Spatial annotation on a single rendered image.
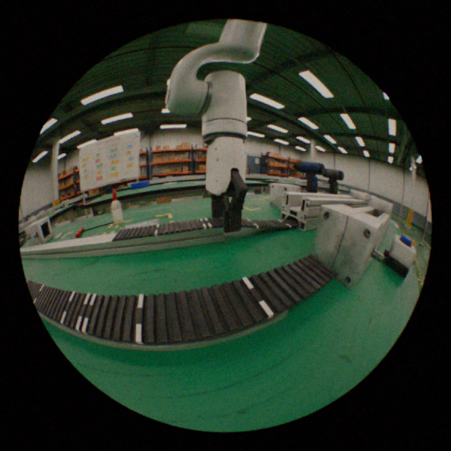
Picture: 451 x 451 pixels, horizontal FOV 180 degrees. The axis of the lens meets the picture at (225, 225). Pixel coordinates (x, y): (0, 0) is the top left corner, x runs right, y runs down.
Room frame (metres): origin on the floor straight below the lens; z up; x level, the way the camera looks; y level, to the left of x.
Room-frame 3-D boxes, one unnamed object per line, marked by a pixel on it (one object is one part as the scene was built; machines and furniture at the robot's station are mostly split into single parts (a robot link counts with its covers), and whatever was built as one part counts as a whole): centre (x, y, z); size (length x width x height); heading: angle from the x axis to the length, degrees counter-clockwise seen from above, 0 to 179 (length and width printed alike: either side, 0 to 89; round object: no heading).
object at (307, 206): (0.47, -0.56, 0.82); 0.80 x 0.10 x 0.09; 109
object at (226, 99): (0.27, 0.01, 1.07); 0.09 x 0.08 x 0.13; 118
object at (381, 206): (0.29, -0.62, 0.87); 0.16 x 0.11 x 0.07; 109
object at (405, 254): (0.08, -0.40, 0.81); 0.10 x 0.08 x 0.06; 19
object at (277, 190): (0.54, -0.25, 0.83); 0.11 x 0.10 x 0.10; 30
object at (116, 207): (0.36, 0.36, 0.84); 0.04 x 0.04 x 0.12
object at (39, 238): (0.13, 0.78, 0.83); 0.11 x 0.10 x 0.10; 21
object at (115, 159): (2.16, 2.35, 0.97); 1.50 x 0.50 x 1.95; 116
